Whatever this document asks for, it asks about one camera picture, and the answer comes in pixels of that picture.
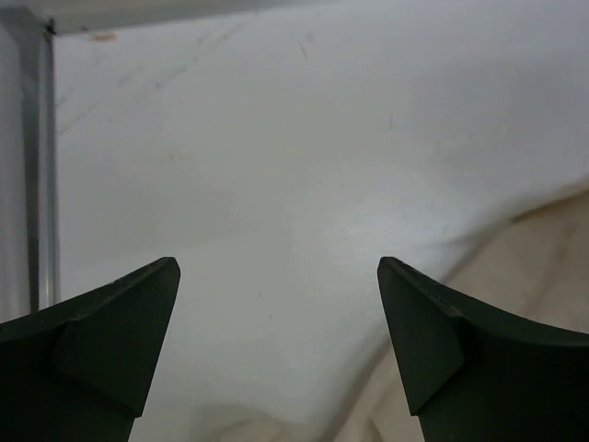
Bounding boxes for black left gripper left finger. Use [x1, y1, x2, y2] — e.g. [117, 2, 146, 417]
[1, 257, 179, 441]

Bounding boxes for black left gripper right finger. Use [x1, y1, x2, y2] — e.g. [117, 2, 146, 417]
[377, 257, 588, 441]

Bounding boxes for aluminium table edge rail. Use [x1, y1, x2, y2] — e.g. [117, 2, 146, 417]
[1, 7, 60, 321]

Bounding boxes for beige drawstring trousers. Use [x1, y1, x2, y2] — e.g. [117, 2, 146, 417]
[192, 188, 589, 442]

